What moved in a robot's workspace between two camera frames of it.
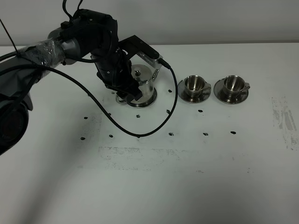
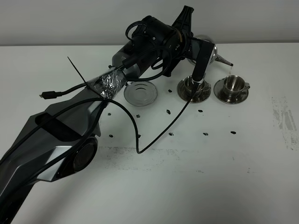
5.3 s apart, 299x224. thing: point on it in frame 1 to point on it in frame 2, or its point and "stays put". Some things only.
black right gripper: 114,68 to 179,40
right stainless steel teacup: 234,85 stays put
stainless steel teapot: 145,75 to 214,56
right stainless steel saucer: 218,91 stays put
